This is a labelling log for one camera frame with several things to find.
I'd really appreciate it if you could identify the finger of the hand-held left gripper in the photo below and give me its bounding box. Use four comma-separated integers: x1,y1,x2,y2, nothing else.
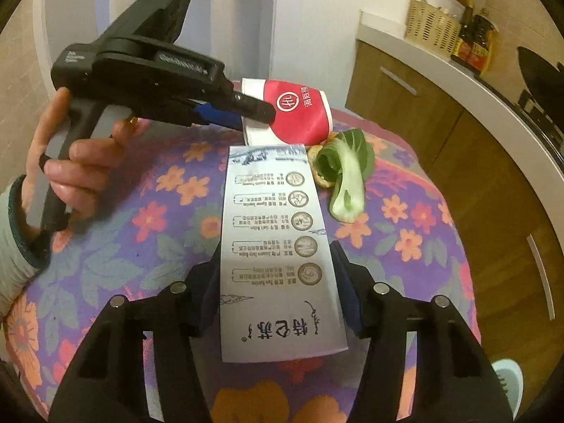
189,102,246,132
222,88,278,123

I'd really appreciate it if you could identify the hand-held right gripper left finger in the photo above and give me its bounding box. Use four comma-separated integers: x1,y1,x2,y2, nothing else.
48,246,226,423

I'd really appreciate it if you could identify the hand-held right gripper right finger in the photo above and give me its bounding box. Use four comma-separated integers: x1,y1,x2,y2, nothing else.
330,242,515,423

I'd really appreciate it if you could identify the red paper cup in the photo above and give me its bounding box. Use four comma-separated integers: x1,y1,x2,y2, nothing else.
240,78,334,146

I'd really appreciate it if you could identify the white milk carton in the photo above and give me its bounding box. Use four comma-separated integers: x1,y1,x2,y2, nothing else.
219,143,350,364

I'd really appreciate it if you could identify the light blue plastic basket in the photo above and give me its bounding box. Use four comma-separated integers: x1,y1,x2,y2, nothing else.
491,358,525,423

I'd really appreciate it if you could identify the person's left forearm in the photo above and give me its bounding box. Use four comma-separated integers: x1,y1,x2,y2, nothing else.
0,174,54,319

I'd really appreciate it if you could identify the person's left hand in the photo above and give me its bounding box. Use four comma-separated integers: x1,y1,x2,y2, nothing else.
23,87,151,235

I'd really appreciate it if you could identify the brown food scrap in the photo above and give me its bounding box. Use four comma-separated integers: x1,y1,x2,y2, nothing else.
306,145,332,189

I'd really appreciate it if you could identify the floral cloth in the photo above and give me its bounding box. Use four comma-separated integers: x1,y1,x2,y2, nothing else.
0,109,482,423

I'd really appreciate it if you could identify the bok choy leaf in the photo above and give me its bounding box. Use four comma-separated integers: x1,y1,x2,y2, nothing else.
314,128,376,223

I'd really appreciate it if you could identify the yellow plastic basket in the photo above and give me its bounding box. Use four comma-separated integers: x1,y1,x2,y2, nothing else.
405,0,464,56

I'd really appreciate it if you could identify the dark sauce bottle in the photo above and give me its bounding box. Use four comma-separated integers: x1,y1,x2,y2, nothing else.
451,2,477,63
467,8,496,76

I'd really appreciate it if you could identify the black glass gas stove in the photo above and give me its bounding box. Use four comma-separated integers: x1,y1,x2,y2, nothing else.
475,74,564,161

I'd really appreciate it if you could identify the black wok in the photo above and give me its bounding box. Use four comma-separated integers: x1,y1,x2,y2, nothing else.
515,46,564,107

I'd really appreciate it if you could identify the short metal cabinet handle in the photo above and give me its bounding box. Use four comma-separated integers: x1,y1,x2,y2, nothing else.
378,66,419,96

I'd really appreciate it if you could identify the long metal cabinet handle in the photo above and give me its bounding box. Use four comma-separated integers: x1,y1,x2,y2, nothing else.
526,234,557,322

